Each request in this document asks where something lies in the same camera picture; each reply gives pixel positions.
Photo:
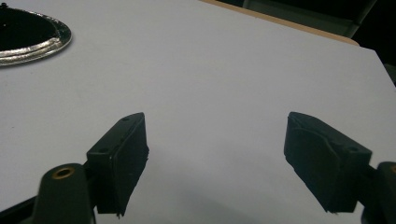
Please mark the white plate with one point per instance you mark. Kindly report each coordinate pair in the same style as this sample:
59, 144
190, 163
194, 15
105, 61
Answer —
46, 50

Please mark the wooden table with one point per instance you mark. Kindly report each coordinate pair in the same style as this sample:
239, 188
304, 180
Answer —
280, 20

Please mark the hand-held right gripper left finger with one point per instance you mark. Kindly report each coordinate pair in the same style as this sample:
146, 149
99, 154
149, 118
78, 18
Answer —
121, 161

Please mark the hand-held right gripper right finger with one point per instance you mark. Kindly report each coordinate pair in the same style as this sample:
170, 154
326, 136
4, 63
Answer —
323, 165

